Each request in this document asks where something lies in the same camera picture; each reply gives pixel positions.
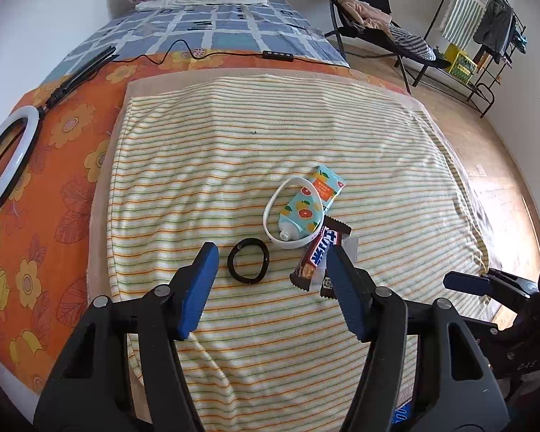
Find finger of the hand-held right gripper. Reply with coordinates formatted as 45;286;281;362
465;312;500;338
443;269;540;311

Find black cable with inline remote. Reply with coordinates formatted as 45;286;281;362
117;40;349;70

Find striped towel blanket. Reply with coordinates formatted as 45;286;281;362
108;74;489;432

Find black drying rack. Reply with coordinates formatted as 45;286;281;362
414;0;529;118

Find dark hanging clothing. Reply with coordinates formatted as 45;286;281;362
473;0;516;64

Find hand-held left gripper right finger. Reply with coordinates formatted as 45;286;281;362
326;245;511;432

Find blue plastic basket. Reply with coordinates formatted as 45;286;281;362
391;402;417;432

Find striped hanging towel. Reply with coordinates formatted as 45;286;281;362
441;0;496;55

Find orange floral bed sheet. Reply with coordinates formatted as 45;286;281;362
0;51;415;392

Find orange print toothpaste tube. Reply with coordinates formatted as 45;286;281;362
278;166;346;241

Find black tripod stand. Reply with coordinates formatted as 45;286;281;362
38;46;120;111

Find brown candy bar wrapper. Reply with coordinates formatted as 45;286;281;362
290;216;352;291

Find striped garment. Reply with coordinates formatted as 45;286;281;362
389;24;436;61

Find folded white sheet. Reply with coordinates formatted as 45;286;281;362
135;0;268;10

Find beige clothes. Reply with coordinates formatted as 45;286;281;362
337;0;393;32

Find yellow crate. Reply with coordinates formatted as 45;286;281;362
443;42;478;84

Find blue hanging clothing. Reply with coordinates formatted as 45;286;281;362
510;22;528;53

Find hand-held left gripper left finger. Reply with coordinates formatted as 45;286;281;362
33;242;220;432

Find beige towel blanket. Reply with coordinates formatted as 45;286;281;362
85;69;491;432

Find blue plaid bed sheet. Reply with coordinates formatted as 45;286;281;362
40;0;349;88

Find white ring light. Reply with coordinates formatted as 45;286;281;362
0;105;40;216

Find white plastic ring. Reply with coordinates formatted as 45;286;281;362
263;176;329;249

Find small brown wrapper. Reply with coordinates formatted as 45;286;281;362
319;261;343;298

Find black hair tie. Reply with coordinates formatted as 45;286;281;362
227;238;270;285

